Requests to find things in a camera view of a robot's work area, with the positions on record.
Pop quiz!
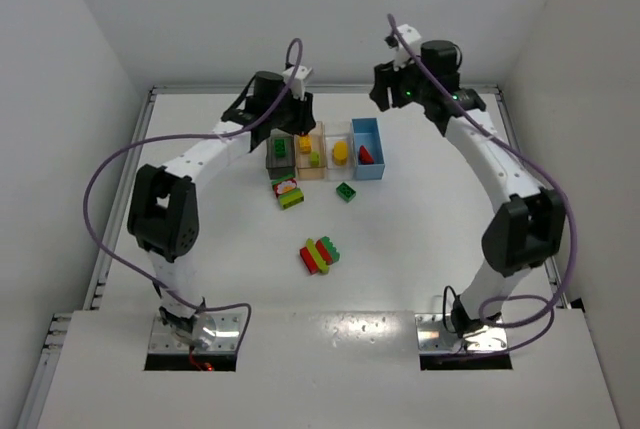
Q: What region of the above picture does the dark green lego brick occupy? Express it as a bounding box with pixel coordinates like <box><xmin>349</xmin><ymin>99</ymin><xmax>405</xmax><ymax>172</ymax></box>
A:
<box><xmin>272</xmin><ymin>137</ymin><xmax>289</xmax><ymax>159</ymax></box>
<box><xmin>336</xmin><ymin>182</ymin><xmax>356</xmax><ymax>203</ymax></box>

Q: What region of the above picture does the small lime green lego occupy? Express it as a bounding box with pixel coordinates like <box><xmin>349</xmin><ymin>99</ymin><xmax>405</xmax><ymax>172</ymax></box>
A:
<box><xmin>309</xmin><ymin>151</ymin><xmax>321</xmax><ymax>167</ymax></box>

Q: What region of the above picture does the yellow round lego piece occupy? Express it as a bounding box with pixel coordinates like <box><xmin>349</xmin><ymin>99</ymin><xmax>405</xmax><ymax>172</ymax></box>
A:
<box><xmin>332</xmin><ymin>140</ymin><xmax>349</xmax><ymax>167</ymax></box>

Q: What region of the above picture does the red white green lego stack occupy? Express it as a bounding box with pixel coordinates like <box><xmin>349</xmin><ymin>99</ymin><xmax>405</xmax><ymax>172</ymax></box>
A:
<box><xmin>271</xmin><ymin>174</ymin><xmax>304</xmax><ymax>210</ymax></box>

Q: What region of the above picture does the red curved lego piece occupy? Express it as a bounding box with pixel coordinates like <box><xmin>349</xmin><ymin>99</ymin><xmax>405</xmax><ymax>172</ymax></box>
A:
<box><xmin>358</xmin><ymin>145</ymin><xmax>375</xmax><ymax>165</ymax></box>

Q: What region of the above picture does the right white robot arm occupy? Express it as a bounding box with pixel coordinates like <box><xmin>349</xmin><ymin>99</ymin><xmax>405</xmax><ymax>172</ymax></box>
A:
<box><xmin>369</xmin><ymin>35</ymin><xmax>566</xmax><ymax>336</ymax></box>

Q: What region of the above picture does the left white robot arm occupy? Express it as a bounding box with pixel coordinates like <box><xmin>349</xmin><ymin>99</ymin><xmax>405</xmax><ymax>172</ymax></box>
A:
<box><xmin>127</xmin><ymin>66</ymin><xmax>315</xmax><ymax>340</ymax></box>

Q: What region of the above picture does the grey transparent container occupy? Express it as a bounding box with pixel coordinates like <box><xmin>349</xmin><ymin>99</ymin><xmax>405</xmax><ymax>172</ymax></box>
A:
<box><xmin>265</xmin><ymin>131</ymin><xmax>296</xmax><ymax>179</ymax></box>

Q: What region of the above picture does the orange transparent container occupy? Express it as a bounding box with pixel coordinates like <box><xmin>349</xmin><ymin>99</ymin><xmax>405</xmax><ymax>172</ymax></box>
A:
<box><xmin>294</xmin><ymin>121</ymin><xmax>327</xmax><ymax>180</ymax></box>

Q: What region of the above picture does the clear transparent container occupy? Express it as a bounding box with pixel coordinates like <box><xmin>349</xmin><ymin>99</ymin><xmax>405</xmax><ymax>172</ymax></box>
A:
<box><xmin>324</xmin><ymin>121</ymin><xmax>355</xmax><ymax>181</ymax></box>

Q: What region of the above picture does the blue container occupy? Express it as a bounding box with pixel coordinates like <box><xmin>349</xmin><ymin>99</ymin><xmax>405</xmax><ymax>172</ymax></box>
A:
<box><xmin>352</xmin><ymin>118</ymin><xmax>385</xmax><ymax>180</ymax></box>

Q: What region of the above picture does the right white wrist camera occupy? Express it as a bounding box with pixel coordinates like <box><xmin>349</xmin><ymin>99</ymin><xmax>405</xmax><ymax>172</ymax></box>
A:
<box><xmin>385</xmin><ymin>24</ymin><xmax>423</xmax><ymax>71</ymax></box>

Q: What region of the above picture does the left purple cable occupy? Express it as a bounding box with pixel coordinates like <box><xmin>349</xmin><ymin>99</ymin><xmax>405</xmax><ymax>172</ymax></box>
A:
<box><xmin>82</xmin><ymin>37</ymin><xmax>306</xmax><ymax>350</ymax></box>

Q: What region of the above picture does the purple cable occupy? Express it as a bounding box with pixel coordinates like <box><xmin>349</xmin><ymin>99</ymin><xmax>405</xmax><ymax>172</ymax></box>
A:
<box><xmin>82</xmin><ymin>37</ymin><xmax>306</xmax><ymax>350</ymax></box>
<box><xmin>384</xmin><ymin>12</ymin><xmax>579</xmax><ymax>360</ymax></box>

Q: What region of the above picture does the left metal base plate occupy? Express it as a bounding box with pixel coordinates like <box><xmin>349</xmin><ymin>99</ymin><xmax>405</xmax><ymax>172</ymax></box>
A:
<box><xmin>148</xmin><ymin>312</ymin><xmax>244</xmax><ymax>356</ymax></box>

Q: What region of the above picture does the metal base plate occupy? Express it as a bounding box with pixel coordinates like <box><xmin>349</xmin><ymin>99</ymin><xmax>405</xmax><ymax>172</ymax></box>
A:
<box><xmin>415</xmin><ymin>313</ymin><xmax>508</xmax><ymax>357</ymax></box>
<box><xmin>148</xmin><ymin>312</ymin><xmax>244</xmax><ymax>356</ymax></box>

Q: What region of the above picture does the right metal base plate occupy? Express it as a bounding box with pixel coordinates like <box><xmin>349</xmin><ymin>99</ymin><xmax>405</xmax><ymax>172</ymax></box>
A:
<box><xmin>415</xmin><ymin>313</ymin><xmax>508</xmax><ymax>357</ymax></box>

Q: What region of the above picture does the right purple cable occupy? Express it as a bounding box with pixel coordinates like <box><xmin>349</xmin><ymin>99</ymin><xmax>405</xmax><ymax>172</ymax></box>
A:
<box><xmin>384</xmin><ymin>12</ymin><xmax>579</xmax><ymax>360</ymax></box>

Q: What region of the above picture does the left aluminium frame rail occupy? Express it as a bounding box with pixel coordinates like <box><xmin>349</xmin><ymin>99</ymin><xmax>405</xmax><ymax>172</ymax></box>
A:
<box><xmin>82</xmin><ymin>87</ymin><xmax>157</xmax><ymax>311</ymax></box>

